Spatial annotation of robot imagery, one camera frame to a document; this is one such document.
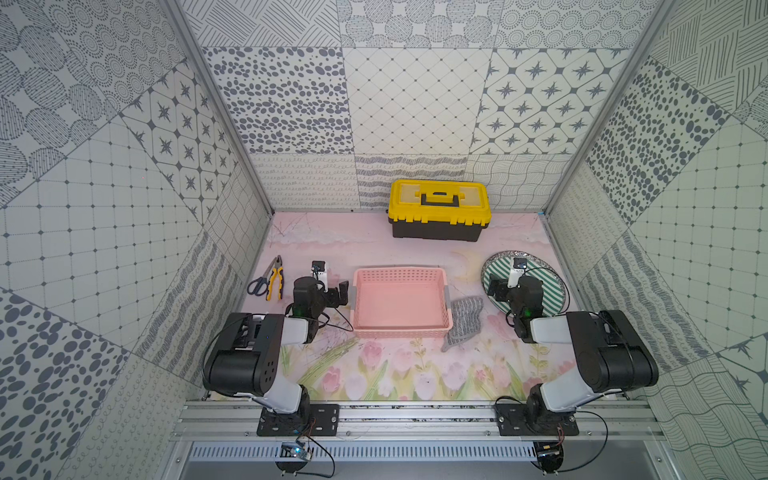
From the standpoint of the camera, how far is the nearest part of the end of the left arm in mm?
744

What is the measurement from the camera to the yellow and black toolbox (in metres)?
1.01

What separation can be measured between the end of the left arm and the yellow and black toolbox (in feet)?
1.10
